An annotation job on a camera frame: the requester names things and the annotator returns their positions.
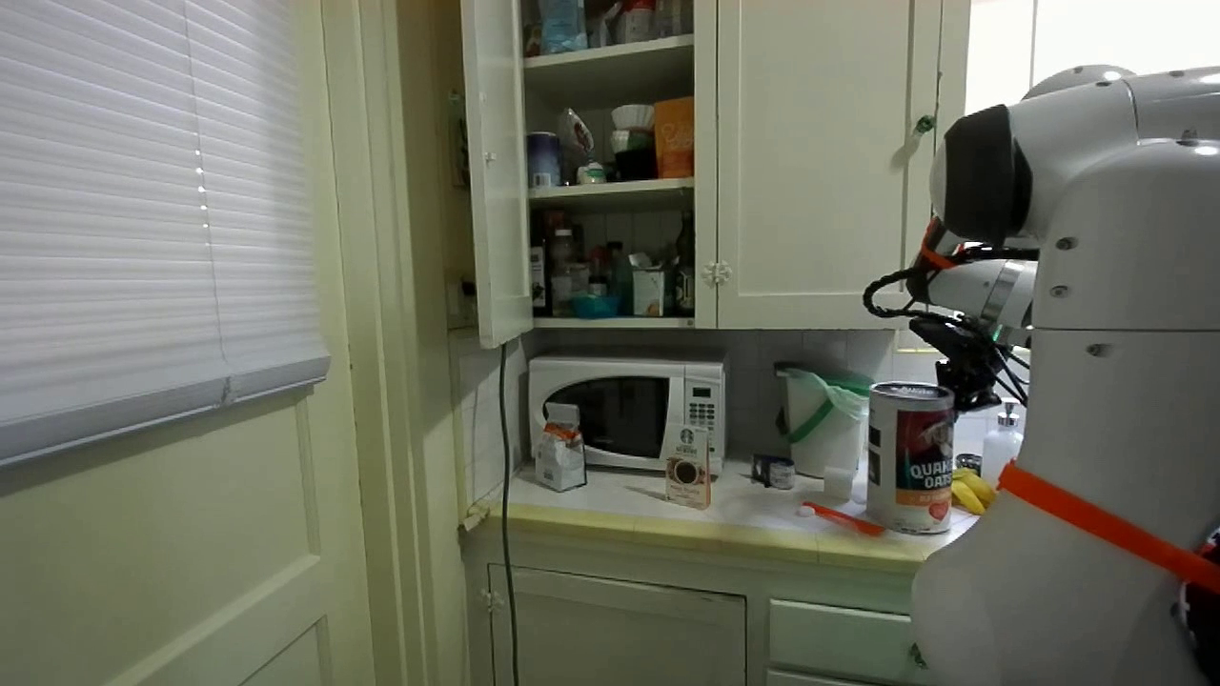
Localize Quaker oats container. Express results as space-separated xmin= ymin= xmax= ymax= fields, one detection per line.
xmin=865 ymin=382 xmax=955 ymax=537

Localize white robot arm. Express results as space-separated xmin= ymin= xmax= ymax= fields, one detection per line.
xmin=913 ymin=66 xmax=1220 ymax=686

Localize white microwave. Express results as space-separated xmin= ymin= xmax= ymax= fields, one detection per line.
xmin=528 ymin=355 xmax=727 ymax=471

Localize small white carton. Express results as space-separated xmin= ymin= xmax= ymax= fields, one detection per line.
xmin=533 ymin=404 xmax=588 ymax=491

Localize white tub green lid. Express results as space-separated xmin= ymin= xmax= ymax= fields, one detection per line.
xmin=777 ymin=362 xmax=870 ymax=481

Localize orange spatula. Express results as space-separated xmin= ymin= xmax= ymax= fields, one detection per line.
xmin=802 ymin=503 xmax=888 ymax=537

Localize white cabinet door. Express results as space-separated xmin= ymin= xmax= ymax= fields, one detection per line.
xmin=461 ymin=0 xmax=533 ymax=347

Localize white window blind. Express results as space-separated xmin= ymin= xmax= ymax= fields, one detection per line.
xmin=0 ymin=0 xmax=328 ymax=466

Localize black power cable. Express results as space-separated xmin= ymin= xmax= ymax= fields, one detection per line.
xmin=494 ymin=340 xmax=528 ymax=686

